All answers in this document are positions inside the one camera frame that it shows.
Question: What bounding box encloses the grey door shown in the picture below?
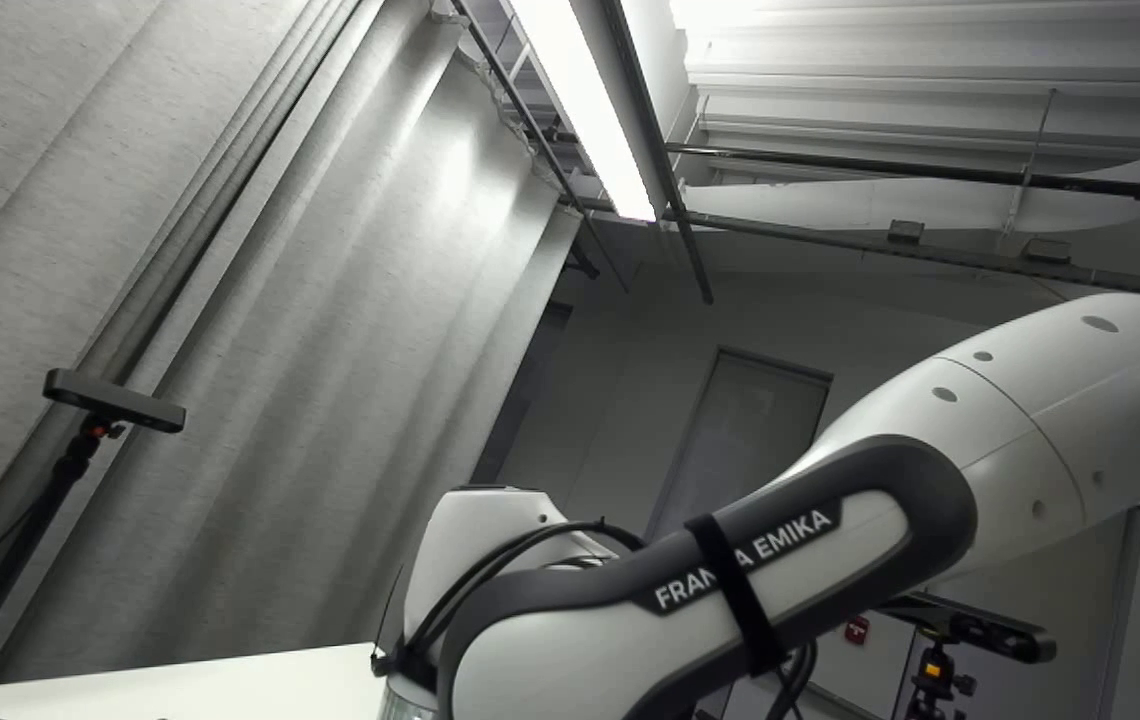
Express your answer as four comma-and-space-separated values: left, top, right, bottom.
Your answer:
642, 343, 835, 540

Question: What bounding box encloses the black tripod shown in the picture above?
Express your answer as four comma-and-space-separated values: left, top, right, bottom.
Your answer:
0, 410, 112, 708
902, 642, 980, 720

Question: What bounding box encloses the grey metal curtain pole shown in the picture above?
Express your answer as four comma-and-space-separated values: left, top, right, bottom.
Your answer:
0, 0, 380, 676

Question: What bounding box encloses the black stereo camera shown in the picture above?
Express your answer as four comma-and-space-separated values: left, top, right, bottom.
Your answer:
875, 588, 1059, 668
41, 365, 191, 438

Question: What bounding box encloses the black ceiling pipe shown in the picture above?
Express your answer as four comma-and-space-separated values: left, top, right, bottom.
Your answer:
664, 122, 1140, 206

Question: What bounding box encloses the grey curtain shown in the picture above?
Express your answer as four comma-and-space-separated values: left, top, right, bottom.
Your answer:
0, 0, 586, 689

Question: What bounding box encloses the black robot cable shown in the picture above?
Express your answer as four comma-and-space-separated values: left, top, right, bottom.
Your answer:
370, 517, 652, 689

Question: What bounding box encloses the ceiling light fixture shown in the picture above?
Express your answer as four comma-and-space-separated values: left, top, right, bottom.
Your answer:
500, 0, 664, 229

